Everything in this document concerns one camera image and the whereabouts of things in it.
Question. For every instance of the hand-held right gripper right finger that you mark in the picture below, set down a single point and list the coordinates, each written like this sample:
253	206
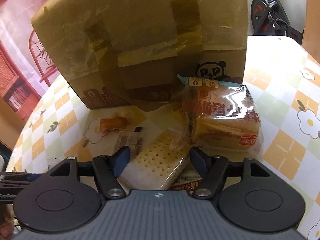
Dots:
197	158

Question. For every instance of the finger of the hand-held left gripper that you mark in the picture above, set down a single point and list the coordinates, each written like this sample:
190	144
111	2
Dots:
22	177

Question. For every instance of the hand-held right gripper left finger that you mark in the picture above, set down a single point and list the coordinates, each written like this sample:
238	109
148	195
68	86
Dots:
122	160

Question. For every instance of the beige printed snack packet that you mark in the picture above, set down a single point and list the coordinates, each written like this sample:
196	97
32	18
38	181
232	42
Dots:
186	180

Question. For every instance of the white perforated cracker packet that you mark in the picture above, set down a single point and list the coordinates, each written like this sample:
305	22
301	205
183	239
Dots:
157	160

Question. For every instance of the clear bread loaf packet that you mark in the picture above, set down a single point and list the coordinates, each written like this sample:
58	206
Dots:
225	120

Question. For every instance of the plastic-lined cardboard box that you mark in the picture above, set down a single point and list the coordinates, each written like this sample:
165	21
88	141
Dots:
140	30

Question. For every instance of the small brown-label clear packet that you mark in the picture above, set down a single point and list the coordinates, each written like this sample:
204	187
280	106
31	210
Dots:
133	143

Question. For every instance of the tiny black table object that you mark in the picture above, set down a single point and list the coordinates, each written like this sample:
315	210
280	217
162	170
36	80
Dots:
138	129

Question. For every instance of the small orange cake packet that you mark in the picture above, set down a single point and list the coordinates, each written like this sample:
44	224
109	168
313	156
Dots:
113	123

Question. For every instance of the checked floral tablecloth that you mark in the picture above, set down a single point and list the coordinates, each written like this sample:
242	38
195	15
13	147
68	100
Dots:
282	105

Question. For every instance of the printed room backdrop cloth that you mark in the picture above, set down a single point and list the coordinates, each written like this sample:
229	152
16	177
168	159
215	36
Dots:
17	42

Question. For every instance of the black exercise bike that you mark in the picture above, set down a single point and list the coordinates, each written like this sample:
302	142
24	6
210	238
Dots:
262	10

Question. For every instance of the wooden door panel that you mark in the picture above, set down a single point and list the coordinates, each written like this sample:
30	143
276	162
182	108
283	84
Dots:
312	17

